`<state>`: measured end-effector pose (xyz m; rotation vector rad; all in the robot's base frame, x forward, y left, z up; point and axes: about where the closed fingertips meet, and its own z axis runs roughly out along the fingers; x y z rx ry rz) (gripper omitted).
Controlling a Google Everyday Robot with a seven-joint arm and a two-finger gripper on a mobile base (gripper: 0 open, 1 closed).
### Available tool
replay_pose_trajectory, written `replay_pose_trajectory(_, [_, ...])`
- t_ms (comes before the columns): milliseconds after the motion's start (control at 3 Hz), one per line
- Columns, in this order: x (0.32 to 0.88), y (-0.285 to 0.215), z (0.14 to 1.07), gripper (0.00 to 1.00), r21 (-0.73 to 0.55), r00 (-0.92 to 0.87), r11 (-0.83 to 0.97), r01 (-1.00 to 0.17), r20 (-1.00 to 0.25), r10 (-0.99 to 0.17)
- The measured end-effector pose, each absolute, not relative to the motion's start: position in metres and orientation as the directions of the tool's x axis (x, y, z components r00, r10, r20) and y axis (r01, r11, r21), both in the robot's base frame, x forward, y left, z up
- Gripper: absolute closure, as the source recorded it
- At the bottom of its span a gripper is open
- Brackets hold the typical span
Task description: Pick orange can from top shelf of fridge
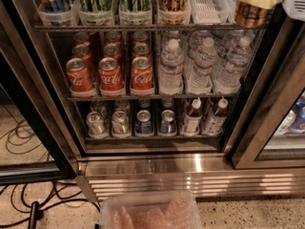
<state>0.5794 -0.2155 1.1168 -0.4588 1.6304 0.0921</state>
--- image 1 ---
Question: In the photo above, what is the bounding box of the tea bottle right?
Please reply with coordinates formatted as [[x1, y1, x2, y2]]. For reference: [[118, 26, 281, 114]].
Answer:
[[203, 97, 229, 136]]

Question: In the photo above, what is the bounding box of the tea bottle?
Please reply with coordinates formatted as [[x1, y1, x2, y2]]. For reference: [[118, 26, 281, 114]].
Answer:
[[181, 98, 202, 136], [203, 97, 229, 136]]

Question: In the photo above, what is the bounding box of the water bottle front left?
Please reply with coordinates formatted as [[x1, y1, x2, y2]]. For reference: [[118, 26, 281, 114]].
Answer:
[[158, 39, 184, 95]]

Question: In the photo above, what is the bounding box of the green can right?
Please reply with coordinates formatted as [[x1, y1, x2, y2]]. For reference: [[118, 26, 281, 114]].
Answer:
[[119, 0, 152, 25]]

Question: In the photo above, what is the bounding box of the fridge glass door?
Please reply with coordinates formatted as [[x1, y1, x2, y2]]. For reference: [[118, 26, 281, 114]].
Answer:
[[226, 6, 305, 169], [0, 0, 79, 185]]

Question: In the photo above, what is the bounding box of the red cola can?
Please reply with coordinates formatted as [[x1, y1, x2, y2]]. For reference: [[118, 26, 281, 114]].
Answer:
[[131, 56, 153, 95], [103, 44, 123, 64], [132, 43, 152, 58], [71, 44, 96, 81], [66, 58, 96, 97], [98, 57, 123, 92]]

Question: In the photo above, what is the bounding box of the silver can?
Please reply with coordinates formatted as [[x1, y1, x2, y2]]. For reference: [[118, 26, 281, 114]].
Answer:
[[86, 112, 107, 138], [112, 111, 131, 136]]

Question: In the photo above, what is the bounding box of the red cola can front right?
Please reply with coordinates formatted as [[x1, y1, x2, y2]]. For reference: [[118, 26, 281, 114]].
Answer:
[[131, 56, 153, 95]]

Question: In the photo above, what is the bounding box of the tea bottle left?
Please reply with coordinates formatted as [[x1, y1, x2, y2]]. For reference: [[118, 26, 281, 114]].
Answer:
[[181, 98, 202, 136]]

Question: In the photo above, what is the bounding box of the water bottle front right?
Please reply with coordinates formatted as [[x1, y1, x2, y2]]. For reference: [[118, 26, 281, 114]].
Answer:
[[212, 36, 252, 94]]

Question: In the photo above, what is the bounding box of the fridge glass door right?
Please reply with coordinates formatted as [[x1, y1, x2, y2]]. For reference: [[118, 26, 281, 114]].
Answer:
[[226, 6, 305, 169]]

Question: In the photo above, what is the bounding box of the silver can front right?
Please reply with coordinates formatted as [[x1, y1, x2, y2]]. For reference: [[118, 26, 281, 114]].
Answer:
[[112, 111, 131, 136]]

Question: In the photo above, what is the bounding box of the blue can front left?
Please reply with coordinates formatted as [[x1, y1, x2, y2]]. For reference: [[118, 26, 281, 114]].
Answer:
[[135, 110, 153, 135]]

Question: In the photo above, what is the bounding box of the red cola can front left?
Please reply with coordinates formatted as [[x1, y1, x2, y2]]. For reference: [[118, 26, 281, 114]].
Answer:
[[66, 58, 96, 97]]

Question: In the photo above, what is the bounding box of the orange gold can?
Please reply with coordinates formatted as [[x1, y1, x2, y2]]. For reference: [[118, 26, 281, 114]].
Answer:
[[234, 1, 269, 29], [158, 0, 188, 24]]

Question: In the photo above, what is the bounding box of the clear plastic bin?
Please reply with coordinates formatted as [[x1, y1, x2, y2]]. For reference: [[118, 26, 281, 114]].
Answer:
[[99, 191, 203, 229]]

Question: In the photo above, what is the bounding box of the white empty shelf tray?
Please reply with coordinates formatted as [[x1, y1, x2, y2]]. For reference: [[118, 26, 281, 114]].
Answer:
[[189, 0, 235, 24]]

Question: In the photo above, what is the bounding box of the fridge glass door left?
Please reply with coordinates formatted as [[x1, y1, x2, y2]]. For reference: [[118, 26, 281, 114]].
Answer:
[[0, 0, 79, 185]]

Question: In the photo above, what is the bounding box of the steel fridge base grille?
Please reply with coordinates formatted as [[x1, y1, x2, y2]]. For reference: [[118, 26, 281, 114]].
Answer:
[[75, 154, 305, 201]]

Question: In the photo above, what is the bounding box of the water bottle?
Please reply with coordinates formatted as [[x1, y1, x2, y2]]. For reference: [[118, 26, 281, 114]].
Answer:
[[188, 37, 216, 94], [212, 36, 252, 94], [158, 39, 184, 95]]

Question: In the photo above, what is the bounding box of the blue can front right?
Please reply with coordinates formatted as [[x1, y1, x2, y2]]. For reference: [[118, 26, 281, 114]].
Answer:
[[158, 110, 177, 136]]

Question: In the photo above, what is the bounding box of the black floor cable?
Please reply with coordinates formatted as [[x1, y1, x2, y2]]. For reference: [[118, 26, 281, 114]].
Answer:
[[0, 105, 102, 229]]

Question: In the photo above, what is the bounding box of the red cola can middle right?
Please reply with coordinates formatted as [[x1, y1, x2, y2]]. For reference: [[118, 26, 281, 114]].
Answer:
[[132, 43, 152, 58]]

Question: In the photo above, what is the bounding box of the blue red can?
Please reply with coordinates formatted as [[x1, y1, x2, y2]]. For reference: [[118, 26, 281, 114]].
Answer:
[[38, 0, 77, 27]]

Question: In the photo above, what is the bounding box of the silver can front left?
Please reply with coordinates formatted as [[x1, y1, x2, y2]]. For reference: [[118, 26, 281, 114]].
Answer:
[[86, 112, 107, 138]]

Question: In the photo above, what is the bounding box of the red cola can middle left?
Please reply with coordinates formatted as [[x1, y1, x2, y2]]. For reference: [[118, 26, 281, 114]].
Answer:
[[71, 44, 96, 81]]

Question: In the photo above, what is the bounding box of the red cola can front middle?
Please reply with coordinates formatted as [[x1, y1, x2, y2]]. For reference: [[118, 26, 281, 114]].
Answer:
[[98, 57, 123, 92]]

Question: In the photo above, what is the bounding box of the red cola can middle centre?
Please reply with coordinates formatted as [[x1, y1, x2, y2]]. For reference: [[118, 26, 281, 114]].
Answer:
[[103, 44, 123, 64]]

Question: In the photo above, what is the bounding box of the water bottle front middle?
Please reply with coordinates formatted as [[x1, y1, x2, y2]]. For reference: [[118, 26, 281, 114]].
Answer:
[[188, 37, 216, 94]]

